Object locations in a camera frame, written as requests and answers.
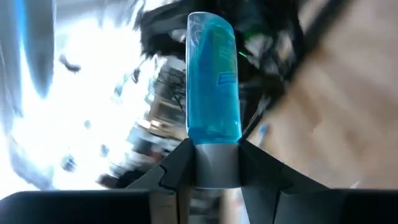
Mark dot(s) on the blue mouthwash bottle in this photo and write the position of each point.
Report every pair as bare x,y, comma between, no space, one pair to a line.
211,93

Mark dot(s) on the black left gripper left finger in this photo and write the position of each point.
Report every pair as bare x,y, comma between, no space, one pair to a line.
174,174

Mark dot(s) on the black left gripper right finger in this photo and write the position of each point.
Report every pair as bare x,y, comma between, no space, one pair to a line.
264,177

